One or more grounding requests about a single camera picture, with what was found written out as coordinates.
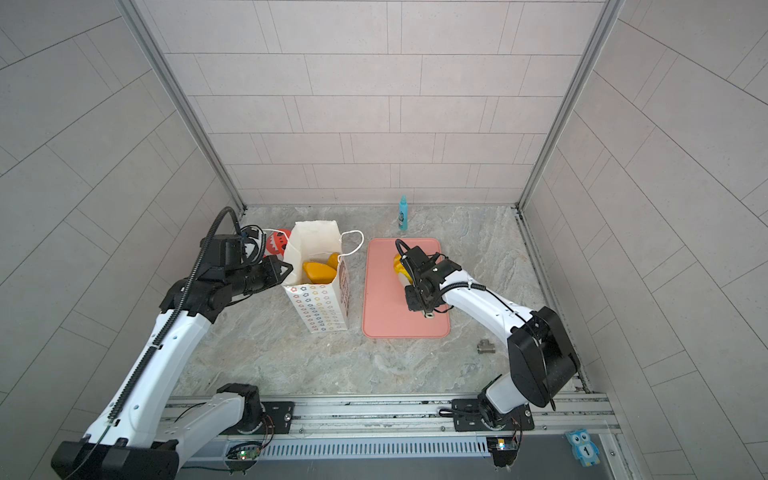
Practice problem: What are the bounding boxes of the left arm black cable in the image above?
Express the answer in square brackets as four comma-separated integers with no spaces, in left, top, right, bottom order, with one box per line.
[62,206,268,480]

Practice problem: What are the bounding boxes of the teal small bottle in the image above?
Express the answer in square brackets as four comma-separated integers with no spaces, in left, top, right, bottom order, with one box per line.
[398,195,409,231]

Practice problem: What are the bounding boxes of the long loaf fake bread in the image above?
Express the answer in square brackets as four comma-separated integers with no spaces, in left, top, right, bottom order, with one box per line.
[326,253,340,272]

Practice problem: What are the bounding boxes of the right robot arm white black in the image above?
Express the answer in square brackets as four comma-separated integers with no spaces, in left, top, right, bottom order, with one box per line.
[394,239,580,430]

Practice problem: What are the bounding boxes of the striped twisted fake bread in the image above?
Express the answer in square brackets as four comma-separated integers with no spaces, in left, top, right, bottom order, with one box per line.
[393,255,413,287]

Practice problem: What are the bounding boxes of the pink plastic tray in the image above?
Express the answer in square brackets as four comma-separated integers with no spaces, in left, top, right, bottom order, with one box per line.
[362,238,450,339]

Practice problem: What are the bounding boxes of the braided fake bread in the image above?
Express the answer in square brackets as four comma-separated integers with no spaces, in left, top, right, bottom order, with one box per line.
[303,261,337,285]

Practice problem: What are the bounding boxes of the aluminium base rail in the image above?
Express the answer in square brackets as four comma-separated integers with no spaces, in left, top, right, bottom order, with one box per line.
[152,392,619,463]

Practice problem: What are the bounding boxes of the small grey metal fitting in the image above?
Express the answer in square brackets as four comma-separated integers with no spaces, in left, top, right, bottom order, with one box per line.
[477,339,496,354]

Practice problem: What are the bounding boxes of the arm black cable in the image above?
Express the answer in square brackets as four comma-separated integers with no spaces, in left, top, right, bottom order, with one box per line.
[62,206,268,480]
[394,238,559,415]

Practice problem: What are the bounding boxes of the white printed paper bag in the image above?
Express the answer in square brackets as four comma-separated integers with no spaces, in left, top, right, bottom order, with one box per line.
[282,220,365,333]

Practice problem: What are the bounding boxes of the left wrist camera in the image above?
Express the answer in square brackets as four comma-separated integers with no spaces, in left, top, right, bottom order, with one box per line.
[200,225,266,268]

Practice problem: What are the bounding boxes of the red shark plush toy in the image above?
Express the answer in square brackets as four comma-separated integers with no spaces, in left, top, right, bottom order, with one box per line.
[264,229,291,259]

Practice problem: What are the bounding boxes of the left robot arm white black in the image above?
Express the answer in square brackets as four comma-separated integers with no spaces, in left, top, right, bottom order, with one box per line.
[50,255,293,479]

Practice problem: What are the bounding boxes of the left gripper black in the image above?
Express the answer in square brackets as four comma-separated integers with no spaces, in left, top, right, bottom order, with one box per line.
[224,254,297,298]

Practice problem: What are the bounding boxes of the blue owl number tag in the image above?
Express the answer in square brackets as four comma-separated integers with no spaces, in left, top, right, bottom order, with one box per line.
[565,429,601,467]

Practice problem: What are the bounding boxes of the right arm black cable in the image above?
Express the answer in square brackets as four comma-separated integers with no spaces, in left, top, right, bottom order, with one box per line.
[394,238,559,415]

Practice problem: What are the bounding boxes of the left green circuit board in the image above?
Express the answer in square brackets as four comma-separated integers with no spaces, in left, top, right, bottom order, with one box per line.
[226,442,262,462]

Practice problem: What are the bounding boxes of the right circuit board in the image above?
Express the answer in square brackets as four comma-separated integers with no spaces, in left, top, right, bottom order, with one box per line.
[486,437,520,468]

